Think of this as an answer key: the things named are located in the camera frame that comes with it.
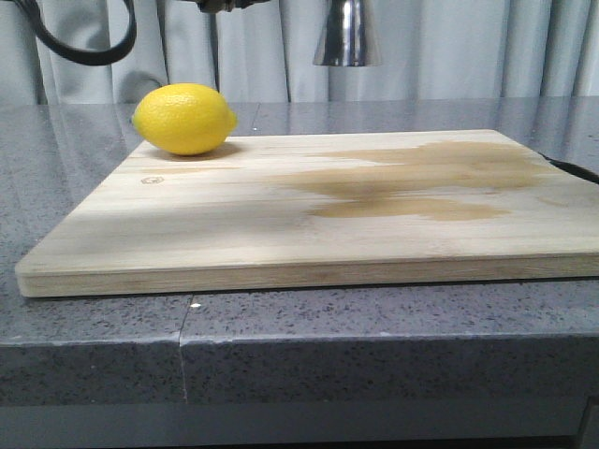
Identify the steel double jigger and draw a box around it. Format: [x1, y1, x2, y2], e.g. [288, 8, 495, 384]
[313, 0, 382, 67]

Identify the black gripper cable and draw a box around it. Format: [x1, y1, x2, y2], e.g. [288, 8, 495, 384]
[11, 0, 138, 66]

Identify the yellow lemon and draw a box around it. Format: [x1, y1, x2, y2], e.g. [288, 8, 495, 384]
[132, 83, 237, 156]

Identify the grey curtain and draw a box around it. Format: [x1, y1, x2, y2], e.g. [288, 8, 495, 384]
[1, 1, 598, 106]

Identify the wooden cutting board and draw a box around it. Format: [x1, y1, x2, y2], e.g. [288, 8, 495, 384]
[16, 130, 598, 297]

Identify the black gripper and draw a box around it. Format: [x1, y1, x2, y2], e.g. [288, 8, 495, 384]
[196, 0, 269, 13]

